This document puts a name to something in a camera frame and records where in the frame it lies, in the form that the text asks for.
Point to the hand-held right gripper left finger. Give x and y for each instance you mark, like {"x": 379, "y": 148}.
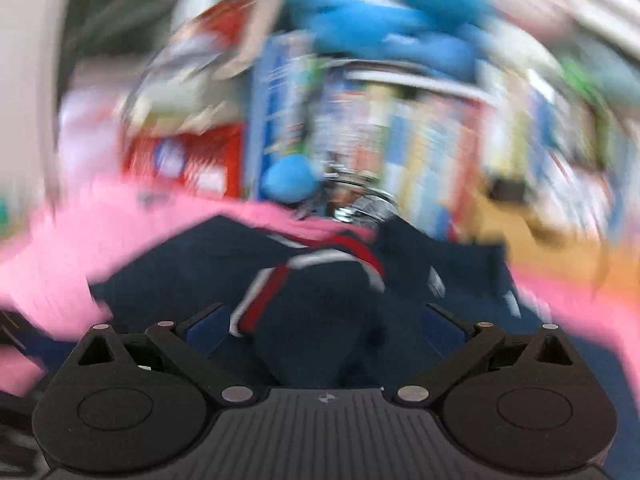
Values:
{"x": 207, "y": 327}

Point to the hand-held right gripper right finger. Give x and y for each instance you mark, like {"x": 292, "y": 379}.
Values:
{"x": 442, "y": 330}

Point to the navy and white jacket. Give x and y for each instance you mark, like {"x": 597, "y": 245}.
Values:
{"x": 320, "y": 320}

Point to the small grey object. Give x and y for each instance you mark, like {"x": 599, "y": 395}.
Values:
{"x": 152, "y": 198}

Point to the shiny metal object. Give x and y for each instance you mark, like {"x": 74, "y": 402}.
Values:
{"x": 365, "y": 207}

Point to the pink blanket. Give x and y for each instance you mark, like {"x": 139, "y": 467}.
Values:
{"x": 100, "y": 230}

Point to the wooden drawer organizer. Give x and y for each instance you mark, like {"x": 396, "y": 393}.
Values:
{"x": 560, "y": 240}

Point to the blue plush ball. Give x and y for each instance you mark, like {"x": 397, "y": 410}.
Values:
{"x": 290, "y": 180}

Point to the row of colourful books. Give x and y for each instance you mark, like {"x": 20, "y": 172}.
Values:
{"x": 425, "y": 135}

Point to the white plastic bag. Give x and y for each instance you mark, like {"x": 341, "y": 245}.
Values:
{"x": 90, "y": 135}

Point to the stack of papers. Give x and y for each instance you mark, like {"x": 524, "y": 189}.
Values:
{"x": 190, "y": 85}

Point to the tall blue picture book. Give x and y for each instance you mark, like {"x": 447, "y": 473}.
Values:
{"x": 280, "y": 95}

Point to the blue plush toy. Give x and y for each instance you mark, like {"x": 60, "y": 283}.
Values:
{"x": 380, "y": 15}

